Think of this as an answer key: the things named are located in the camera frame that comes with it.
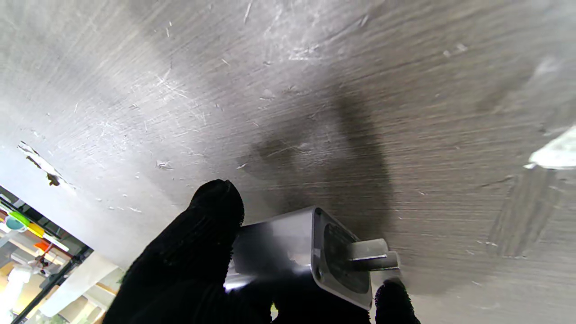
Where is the grey charger head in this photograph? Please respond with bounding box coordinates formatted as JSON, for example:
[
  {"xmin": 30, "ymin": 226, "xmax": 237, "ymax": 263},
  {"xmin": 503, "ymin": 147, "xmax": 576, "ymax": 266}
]
[{"xmin": 224, "ymin": 206, "xmax": 401, "ymax": 312}]

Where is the black metal stand pole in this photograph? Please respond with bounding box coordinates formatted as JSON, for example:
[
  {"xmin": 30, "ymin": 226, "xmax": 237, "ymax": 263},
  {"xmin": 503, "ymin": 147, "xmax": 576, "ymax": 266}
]
[{"xmin": 11, "ymin": 247, "xmax": 94, "ymax": 324}]

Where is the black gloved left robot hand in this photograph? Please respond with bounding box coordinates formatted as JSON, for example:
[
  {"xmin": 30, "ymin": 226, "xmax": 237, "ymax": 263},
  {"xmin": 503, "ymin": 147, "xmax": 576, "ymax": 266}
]
[{"xmin": 103, "ymin": 179, "xmax": 421, "ymax": 324}]

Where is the small white paper scrap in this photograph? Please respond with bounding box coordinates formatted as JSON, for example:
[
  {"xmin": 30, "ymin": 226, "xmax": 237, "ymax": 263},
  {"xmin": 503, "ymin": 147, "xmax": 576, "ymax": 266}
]
[{"xmin": 524, "ymin": 126, "xmax": 576, "ymax": 171}]

